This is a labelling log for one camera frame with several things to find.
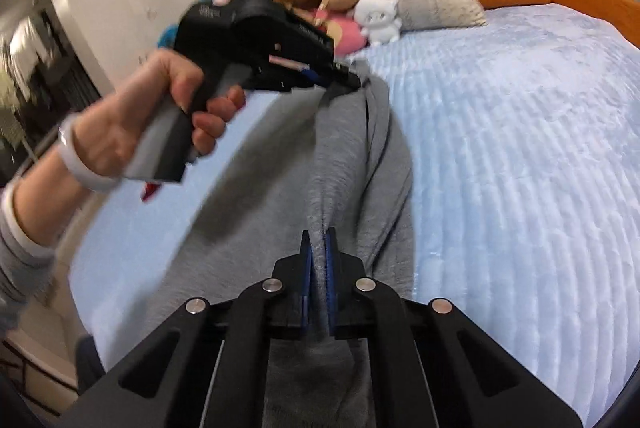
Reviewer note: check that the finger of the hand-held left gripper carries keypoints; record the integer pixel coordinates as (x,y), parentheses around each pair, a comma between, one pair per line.
(280,84)
(340,75)

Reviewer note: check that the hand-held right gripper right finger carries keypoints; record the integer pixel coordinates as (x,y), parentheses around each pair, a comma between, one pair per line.
(334,278)

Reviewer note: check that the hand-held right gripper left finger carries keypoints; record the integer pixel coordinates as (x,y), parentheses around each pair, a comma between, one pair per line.
(300,278)

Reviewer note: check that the grey zip jacket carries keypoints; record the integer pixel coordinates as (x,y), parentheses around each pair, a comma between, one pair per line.
(350,168)

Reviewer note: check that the person's left forearm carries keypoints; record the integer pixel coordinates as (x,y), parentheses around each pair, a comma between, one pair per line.
(25,258)

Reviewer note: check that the person's left hand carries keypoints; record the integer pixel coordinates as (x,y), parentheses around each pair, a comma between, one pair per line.
(130,118)

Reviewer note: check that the pink round plush cushion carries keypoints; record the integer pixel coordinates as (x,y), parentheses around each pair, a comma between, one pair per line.
(347,33)

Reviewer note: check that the white plush toy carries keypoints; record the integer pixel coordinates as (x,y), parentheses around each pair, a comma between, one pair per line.
(377,20)

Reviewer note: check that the red garment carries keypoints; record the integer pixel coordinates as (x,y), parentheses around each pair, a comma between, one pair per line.
(150,192)

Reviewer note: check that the white wristband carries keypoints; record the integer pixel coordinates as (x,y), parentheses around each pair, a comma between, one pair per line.
(80,158)

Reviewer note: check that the dark window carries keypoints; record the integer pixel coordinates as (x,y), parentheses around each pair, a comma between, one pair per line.
(40,73)

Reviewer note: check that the dark cloth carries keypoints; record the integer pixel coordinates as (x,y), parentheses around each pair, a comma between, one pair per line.
(90,365)

